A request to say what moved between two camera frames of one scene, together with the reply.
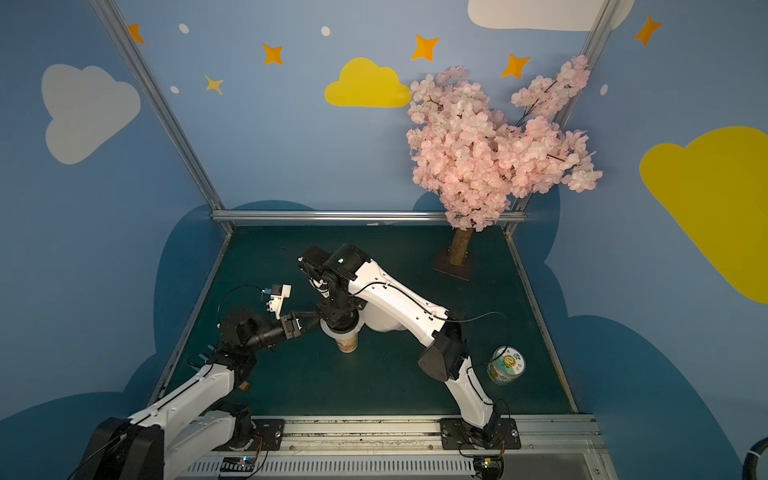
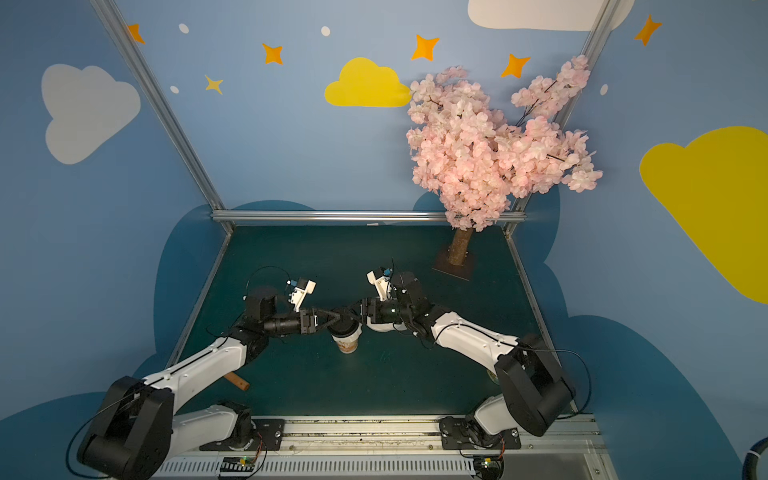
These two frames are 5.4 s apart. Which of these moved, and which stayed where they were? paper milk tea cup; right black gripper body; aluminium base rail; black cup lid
Moved: right black gripper body
Stayed: black cup lid; paper milk tea cup; aluminium base rail
